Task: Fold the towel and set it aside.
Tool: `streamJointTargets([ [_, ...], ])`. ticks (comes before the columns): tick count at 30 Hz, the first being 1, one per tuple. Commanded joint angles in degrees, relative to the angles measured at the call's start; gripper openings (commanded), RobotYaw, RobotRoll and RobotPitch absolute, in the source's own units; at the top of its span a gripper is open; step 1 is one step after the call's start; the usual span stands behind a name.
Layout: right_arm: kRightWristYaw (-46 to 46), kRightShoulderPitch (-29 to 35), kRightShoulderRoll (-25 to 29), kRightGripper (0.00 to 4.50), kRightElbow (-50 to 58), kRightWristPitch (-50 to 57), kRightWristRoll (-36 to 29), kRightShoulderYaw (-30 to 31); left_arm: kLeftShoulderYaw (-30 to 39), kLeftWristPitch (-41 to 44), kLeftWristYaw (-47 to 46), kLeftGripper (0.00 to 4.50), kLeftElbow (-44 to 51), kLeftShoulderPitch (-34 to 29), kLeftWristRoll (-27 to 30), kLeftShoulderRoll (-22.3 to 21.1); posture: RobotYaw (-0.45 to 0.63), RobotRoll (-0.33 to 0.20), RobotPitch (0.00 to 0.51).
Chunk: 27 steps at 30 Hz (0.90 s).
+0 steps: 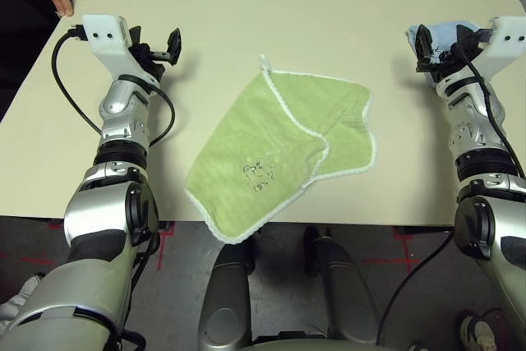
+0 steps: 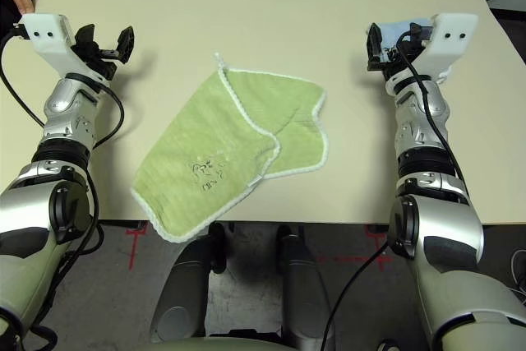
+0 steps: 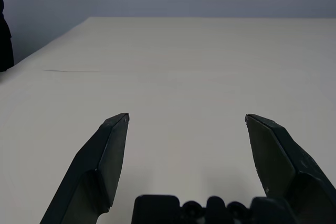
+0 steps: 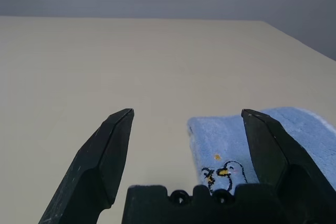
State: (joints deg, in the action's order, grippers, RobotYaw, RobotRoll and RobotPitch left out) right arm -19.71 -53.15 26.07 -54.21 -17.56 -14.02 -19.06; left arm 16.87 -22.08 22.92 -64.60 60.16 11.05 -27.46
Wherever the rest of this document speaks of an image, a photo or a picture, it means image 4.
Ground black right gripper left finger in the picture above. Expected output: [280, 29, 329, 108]
[38, 108, 135, 224]

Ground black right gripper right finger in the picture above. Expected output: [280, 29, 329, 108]
[240, 108, 336, 224]

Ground folded blue towel with embroidery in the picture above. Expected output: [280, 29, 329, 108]
[186, 106, 336, 196]

